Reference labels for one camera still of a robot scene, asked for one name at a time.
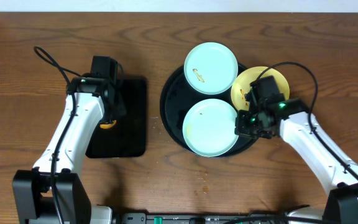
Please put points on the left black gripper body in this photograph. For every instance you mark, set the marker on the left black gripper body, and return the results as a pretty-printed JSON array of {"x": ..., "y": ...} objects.
[{"x": 114, "y": 111}]

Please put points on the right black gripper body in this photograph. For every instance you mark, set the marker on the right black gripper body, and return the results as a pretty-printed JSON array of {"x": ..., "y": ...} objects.
[{"x": 251, "y": 124}]

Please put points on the yellow sponge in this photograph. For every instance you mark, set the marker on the yellow sponge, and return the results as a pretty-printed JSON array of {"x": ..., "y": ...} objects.
[{"x": 108, "y": 125}]

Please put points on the light blue plate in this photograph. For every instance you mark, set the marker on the light blue plate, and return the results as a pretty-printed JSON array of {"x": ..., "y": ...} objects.
[
  {"x": 208, "y": 128},
  {"x": 210, "y": 68}
]

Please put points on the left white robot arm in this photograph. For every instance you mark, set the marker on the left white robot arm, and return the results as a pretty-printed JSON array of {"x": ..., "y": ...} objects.
[{"x": 52, "y": 192}]

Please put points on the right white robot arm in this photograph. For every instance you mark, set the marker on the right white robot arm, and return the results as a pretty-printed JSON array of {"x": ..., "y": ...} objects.
[{"x": 293, "y": 122}]

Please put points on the black rectangular tray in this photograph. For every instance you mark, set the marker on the black rectangular tray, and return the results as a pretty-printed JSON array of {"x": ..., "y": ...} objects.
[{"x": 127, "y": 137}]

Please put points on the black round tray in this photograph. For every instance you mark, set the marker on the black round tray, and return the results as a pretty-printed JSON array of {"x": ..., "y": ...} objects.
[{"x": 176, "y": 100}]

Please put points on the yellow plate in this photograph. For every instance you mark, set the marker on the yellow plate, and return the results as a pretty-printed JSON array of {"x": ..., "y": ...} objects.
[{"x": 241, "y": 85}]

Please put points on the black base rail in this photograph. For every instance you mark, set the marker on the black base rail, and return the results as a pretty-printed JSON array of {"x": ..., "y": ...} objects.
[{"x": 143, "y": 218}]

